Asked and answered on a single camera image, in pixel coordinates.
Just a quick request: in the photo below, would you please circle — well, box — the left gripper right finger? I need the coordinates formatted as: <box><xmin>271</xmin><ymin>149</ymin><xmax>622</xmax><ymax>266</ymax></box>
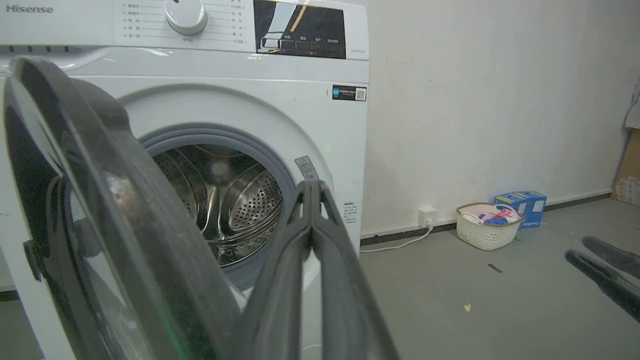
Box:
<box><xmin>312</xmin><ymin>180</ymin><xmax>401</xmax><ymax>360</ymax></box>

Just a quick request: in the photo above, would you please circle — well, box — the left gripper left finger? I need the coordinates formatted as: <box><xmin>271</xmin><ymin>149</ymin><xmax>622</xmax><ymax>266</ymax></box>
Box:
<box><xmin>232</xmin><ymin>180</ymin><xmax>314</xmax><ymax>360</ymax></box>

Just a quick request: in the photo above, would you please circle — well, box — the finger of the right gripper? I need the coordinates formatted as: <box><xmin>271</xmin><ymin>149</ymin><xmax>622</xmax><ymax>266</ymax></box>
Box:
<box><xmin>582</xmin><ymin>236</ymin><xmax>640</xmax><ymax>280</ymax></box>
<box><xmin>564</xmin><ymin>249</ymin><xmax>640</xmax><ymax>324</ymax></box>

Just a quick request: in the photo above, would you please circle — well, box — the dark grey washing machine door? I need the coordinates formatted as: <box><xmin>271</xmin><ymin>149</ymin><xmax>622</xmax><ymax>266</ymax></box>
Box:
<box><xmin>2</xmin><ymin>56</ymin><xmax>247</xmax><ymax>360</ymax></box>

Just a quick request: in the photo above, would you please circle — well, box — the white Hisense washing machine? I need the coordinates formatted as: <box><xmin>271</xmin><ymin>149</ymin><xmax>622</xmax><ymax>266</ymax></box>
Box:
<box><xmin>0</xmin><ymin>0</ymin><xmax>371</xmax><ymax>360</ymax></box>

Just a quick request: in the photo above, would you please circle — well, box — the round patterned white disc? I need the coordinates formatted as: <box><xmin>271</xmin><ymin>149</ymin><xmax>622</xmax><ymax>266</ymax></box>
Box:
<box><xmin>614</xmin><ymin>176</ymin><xmax>640</xmax><ymax>207</ymax></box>

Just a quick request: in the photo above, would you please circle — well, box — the steel perforated washer drum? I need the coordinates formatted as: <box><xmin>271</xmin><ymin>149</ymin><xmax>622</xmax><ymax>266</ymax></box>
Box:
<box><xmin>152</xmin><ymin>144</ymin><xmax>284</xmax><ymax>267</ymax></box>

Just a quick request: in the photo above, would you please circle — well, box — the blue cardboard box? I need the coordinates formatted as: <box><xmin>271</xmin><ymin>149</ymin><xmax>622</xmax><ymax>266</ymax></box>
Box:
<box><xmin>494</xmin><ymin>190</ymin><xmax>548</xmax><ymax>230</ymax></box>

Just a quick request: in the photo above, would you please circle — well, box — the brown cardboard sheet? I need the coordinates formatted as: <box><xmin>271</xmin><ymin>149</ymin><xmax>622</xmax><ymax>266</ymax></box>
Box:
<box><xmin>610</xmin><ymin>128</ymin><xmax>640</xmax><ymax>202</ymax></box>

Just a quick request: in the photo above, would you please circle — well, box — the white woven laundry basket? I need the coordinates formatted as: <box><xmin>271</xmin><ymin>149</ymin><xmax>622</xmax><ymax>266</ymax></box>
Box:
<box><xmin>455</xmin><ymin>202</ymin><xmax>525</xmax><ymax>251</ymax></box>

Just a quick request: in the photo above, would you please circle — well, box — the colourful clothes pile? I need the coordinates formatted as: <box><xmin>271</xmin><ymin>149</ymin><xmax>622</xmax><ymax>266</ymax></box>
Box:
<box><xmin>462</xmin><ymin>205</ymin><xmax>521</xmax><ymax>226</ymax></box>

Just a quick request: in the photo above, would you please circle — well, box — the white hanging cloth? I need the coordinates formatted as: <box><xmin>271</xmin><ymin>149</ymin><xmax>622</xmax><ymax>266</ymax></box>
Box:
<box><xmin>624</xmin><ymin>79</ymin><xmax>640</xmax><ymax>130</ymax></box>

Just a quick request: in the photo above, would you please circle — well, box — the black QR code sticker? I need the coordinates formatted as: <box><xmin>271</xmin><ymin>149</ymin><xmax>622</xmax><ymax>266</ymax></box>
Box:
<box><xmin>332</xmin><ymin>84</ymin><xmax>368</xmax><ymax>103</ymax></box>

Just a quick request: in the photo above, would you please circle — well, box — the white round control knob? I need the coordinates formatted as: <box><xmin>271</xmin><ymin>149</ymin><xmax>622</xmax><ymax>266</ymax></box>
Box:
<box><xmin>164</xmin><ymin>0</ymin><xmax>209</xmax><ymax>36</ymax></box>

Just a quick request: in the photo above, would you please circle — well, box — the white power cable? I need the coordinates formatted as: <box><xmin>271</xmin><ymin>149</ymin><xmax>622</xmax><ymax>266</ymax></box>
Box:
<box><xmin>359</xmin><ymin>226</ymin><xmax>434</xmax><ymax>254</ymax></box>

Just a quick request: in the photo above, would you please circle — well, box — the white wall plug adapter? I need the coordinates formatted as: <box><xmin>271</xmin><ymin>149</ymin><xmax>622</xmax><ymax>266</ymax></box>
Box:
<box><xmin>418</xmin><ymin>205</ymin><xmax>438</xmax><ymax>230</ymax></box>

